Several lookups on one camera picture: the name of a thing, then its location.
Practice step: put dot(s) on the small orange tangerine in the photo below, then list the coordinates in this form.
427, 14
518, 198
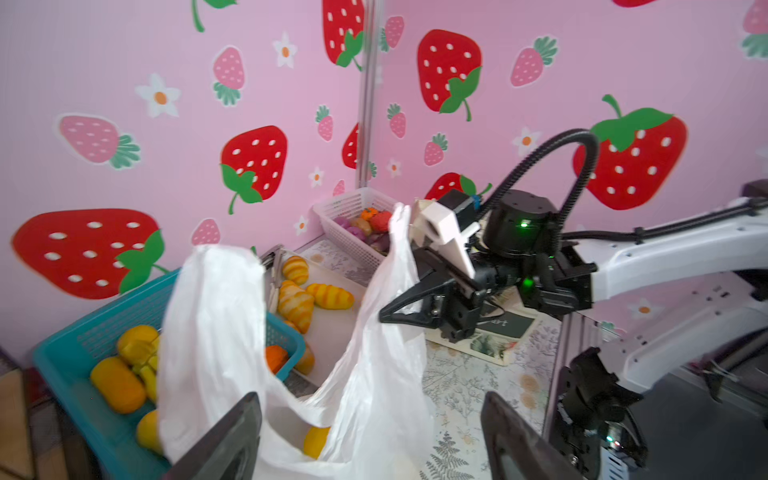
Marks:
276, 358

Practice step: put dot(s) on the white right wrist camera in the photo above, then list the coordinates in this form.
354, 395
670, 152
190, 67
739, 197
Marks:
445, 226

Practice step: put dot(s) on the yellow lemon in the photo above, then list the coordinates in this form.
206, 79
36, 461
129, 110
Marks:
315, 441

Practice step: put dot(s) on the metal tongs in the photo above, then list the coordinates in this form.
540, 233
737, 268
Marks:
271, 261

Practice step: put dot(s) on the red tomato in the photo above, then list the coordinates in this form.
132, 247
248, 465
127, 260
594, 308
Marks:
380, 222

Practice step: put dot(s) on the purple onion front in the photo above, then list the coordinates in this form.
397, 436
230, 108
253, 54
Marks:
357, 232

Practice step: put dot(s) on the yellow striped bread roll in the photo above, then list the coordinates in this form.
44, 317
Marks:
331, 297

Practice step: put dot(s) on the white plastic basket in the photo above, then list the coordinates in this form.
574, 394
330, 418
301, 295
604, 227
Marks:
358, 203

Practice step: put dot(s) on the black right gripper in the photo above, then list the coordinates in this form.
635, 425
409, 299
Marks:
446, 298

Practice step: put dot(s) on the teal plastic basket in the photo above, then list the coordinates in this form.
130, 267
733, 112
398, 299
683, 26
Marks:
66, 359

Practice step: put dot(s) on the purple onion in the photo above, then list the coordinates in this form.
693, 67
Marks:
357, 232
342, 222

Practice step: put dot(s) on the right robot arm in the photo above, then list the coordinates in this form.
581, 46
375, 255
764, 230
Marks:
634, 306

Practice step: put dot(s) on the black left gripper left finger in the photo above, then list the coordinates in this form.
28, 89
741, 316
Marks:
228, 450

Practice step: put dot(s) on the purple onion back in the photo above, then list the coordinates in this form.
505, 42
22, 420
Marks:
342, 222

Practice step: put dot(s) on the purple eggplant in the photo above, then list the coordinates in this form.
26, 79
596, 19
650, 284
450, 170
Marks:
379, 242

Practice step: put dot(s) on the small striped bread roll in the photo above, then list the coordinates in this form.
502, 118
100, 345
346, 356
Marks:
296, 269

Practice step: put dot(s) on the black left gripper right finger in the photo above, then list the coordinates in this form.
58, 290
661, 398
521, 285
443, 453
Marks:
515, 450

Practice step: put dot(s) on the white plastic tray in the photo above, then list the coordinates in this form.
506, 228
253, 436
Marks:
330, 330

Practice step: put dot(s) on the brown potato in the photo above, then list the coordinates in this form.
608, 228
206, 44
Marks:
363, 224

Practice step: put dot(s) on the yellow banana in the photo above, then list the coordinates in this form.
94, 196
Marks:
139, 348

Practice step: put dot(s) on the white plastic bag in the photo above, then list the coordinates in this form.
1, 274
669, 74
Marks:
213, 337

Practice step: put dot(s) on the long striped bread loaf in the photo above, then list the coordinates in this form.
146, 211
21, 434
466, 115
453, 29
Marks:
296, 305

